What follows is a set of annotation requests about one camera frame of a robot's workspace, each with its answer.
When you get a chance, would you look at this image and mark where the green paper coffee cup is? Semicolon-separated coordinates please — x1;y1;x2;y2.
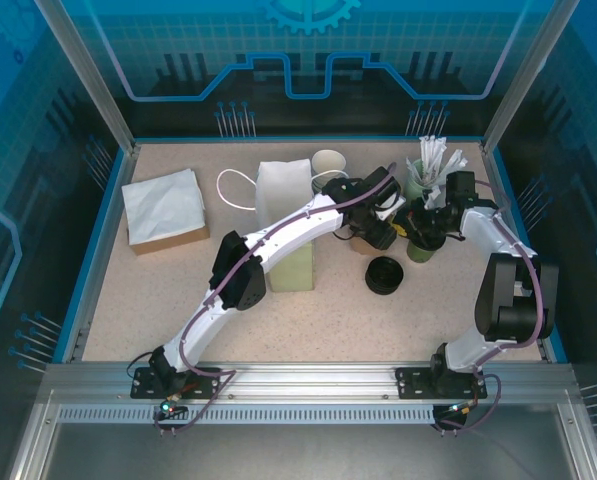
406;242;448;265

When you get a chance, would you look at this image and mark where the floral paper gift bag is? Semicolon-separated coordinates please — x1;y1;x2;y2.
216;158;318;294

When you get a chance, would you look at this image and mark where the green straw holder cup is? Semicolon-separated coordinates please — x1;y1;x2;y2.
402;158;452;202

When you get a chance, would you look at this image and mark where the stack of black lids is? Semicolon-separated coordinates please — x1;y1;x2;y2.
364;255;407;297

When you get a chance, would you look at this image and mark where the stack of paper cups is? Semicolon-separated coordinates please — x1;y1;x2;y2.
311;148;350;192

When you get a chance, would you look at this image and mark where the white paper napkin stack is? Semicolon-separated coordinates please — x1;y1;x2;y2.
121;168;207;246

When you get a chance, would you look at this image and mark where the grey metal front panel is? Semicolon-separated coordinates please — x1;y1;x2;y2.
7;399;597;480

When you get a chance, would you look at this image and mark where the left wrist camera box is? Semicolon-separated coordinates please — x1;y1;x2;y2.
376;192;408;222

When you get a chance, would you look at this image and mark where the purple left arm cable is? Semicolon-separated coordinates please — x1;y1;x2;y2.
126;161;399;439

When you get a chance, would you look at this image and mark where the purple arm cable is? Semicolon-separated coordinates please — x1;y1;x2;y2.
437;179;549;436
126;161;399;439

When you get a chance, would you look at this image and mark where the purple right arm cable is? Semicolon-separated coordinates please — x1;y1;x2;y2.
437;179;549;436

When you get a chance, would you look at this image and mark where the aluminium frame post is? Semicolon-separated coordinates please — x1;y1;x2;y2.
480;0;562;156
35;0;142;154

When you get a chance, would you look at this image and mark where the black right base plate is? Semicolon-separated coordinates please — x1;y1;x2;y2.
395;367;489;401

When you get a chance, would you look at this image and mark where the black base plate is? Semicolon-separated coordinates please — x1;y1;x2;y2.
395;367;489;401
130;367;223;401

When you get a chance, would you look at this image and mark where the aluminium mounting rail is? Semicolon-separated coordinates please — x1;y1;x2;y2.
42;360;582;401

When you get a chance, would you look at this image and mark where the slotted grey cable duct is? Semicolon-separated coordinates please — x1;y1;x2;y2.
56;403;442;426

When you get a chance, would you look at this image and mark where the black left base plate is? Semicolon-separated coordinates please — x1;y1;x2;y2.
130;367;223;401

